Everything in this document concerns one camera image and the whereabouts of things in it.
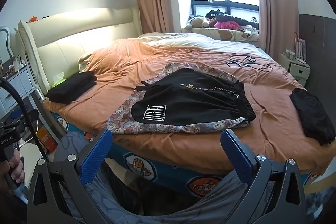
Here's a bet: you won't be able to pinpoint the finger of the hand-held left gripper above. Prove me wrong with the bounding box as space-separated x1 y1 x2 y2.
5 108 39 132

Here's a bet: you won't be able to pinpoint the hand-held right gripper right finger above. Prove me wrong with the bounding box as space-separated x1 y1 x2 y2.
220 128 307 224

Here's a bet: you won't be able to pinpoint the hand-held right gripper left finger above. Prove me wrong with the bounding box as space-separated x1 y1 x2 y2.
26 129 114 224

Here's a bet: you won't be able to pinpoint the bear-patterned pants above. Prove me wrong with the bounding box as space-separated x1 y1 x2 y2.
106 63 250 134

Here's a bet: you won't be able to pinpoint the black pants with white print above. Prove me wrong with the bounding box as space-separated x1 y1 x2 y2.
131 68 256 127

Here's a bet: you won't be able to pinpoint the folded black pants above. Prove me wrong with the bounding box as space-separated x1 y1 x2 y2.
45 71 98 105

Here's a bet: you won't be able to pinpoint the person's left hand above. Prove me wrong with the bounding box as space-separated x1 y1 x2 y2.
0 154 26 196

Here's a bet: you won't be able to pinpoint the grey white cabinet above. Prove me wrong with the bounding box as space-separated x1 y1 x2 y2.
0 60 42 119

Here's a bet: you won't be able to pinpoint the orange box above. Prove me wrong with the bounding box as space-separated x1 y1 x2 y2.
35 127 58 153

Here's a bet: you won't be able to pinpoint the orange blanket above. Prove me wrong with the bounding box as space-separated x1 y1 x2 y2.
43 38 334 174

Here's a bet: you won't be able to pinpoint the green tissue pack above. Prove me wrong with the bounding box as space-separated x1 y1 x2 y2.
52 72 69 88

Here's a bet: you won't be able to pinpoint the blue printed bed sheet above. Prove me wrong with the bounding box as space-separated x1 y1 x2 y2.
52 111 321 198

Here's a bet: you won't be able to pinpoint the cream pillow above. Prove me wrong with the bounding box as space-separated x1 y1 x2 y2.
78 52 93 73

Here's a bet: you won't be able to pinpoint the black fuzzy cloth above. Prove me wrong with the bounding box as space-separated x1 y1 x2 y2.
289 88 336 146

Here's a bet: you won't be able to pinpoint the cream padded headboard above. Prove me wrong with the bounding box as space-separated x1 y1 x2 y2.
15 7 143 98

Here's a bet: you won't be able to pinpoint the white nightstand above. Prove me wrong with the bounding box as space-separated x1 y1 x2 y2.
278 52 311 80

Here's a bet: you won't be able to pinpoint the cream duvet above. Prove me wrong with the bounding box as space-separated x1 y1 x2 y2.
136 32 273 62

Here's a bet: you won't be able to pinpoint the bear-print cushion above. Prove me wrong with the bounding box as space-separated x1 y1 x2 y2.
181 26 260 42

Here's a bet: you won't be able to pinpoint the pink cloth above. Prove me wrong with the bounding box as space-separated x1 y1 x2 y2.
214 21 240 30

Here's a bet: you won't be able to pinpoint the dark grey cloth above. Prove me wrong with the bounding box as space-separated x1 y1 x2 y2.
216 13 259 28

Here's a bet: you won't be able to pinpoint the white plush bear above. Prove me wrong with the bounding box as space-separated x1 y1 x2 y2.
185 15 210 29

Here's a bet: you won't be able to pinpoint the black plush toy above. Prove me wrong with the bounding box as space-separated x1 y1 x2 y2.
205 9 226 18

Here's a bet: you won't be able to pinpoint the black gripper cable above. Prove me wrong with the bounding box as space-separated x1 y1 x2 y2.
0 78 53 164

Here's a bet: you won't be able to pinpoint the white wire rack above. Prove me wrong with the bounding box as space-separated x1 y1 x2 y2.
293 32 307 62

